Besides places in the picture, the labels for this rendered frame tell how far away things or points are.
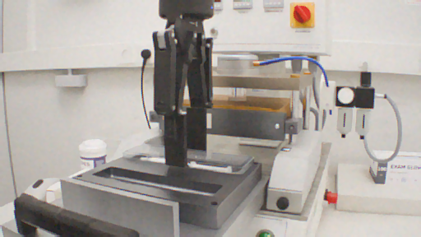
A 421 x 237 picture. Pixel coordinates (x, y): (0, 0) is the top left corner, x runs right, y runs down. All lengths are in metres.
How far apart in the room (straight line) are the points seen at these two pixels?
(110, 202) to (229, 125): 0.28
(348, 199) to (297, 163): 0.46
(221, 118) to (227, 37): 0.29
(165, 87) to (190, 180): 0.12
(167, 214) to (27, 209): 0.13
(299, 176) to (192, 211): 0.19
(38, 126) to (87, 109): 0.37
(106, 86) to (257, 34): 0.87
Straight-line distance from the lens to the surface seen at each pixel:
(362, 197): 0.95
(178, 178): 0.43
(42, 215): 0.33
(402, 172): 1.06
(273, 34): 0.78
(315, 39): 0.76
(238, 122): 0.57
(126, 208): 0.35
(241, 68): 0.63
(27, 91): 1.89
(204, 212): 0.35
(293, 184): 0.48
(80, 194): 0.39
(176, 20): 0.43
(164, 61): 0.41
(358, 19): 1.21
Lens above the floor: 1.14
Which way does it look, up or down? 10 degrees down
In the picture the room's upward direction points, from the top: straight up
